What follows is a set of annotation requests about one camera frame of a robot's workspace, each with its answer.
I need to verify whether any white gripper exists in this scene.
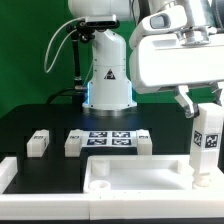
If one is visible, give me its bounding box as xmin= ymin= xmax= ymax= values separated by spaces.
xmin=129 ymin=34 xmax=224 ymax=118

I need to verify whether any white desk top tray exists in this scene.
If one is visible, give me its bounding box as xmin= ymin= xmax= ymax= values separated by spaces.
xmin=83 ymin=154 xmax=224 ymax=195

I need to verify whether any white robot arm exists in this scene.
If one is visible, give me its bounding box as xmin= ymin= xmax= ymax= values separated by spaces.
xmin=68 ymin=0 xmax=224 ymax=118

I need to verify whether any fiducial marker sheet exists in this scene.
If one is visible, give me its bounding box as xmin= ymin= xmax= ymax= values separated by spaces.
xmin=82 ymin=131 xmax=137 ymax=148

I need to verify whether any white front fence bar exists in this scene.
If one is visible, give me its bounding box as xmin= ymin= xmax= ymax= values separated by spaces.
xmin=0 ymin=191 xmax=224 ymax=220

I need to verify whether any white left fence block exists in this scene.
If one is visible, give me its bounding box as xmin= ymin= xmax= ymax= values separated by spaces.
xmin=0 ymin=157 xmax=18 ymax=194

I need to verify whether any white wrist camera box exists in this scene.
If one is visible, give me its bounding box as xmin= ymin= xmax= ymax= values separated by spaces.
xmin=129 ymin=5 xmax=187 ymax=49

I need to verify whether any black camera pole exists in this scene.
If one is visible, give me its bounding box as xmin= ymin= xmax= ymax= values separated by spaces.
xmin=71 ymin=31 xmax=88 ymax=108

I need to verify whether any black camera on pole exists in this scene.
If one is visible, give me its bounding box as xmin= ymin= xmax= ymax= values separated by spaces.
xmin=66 ymin=14 xmax=120 ymax=43

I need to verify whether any white cable loop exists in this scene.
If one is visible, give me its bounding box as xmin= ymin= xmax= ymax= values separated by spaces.
xmin=43 ymin=16 xmax=87 ymax=74

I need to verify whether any black base cable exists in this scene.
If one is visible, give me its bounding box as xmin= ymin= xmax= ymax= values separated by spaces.
xmin=45 ymin=87 xmax=84 ymax=105

